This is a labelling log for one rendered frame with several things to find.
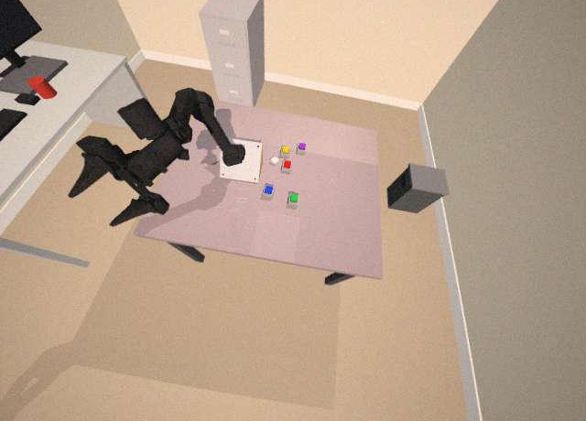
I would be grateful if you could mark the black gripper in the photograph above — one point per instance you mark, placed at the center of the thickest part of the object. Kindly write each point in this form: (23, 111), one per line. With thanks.
(101, 156)

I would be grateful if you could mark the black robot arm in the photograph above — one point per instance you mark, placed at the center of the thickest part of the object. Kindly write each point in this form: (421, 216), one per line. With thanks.
(172, 132)

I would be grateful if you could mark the green button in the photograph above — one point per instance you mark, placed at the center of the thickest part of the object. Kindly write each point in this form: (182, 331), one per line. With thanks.
(293, 200)

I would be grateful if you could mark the blue button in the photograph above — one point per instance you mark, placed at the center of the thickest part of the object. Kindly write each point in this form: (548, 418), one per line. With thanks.
(268, 192)

